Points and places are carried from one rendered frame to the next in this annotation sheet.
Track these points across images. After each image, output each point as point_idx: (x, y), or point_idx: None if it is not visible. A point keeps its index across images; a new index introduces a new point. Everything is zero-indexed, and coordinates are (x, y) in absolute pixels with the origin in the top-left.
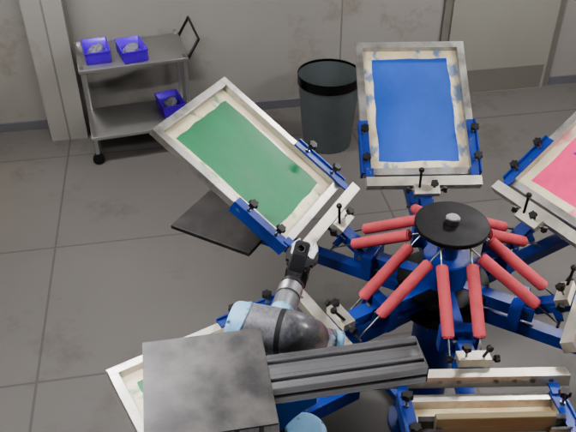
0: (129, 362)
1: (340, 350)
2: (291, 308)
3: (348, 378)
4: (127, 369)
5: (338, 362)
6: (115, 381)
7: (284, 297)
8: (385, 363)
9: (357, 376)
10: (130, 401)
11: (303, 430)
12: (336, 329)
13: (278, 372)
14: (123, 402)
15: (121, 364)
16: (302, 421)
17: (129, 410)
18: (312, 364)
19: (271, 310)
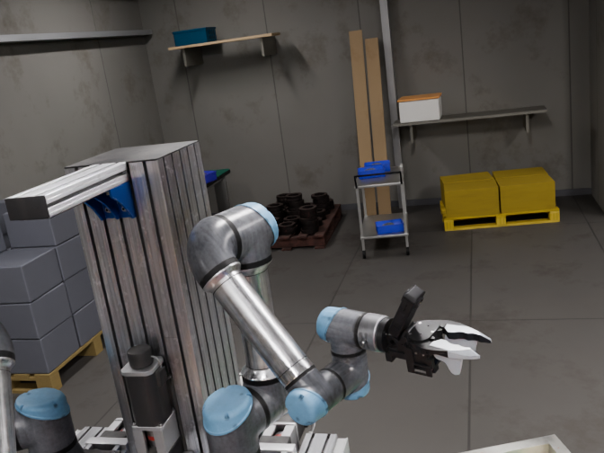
0: (566, 452)
1: (84, 176)
2: (330, 319)
3: (55, 179)
4: (555, 451)
5: (75, 176)
6: (532, 440)
7: (348, 311)
8: (42, 187)
9: (50, 181)
10: (497, 450)
11: (224, 396)
12: (312, 391)
13: (103, 164)
14: (497, 446)
15: (563, 445)
16: (236, 396)
17: (484, 448)
18: (90, 171)
19: (227, 212)
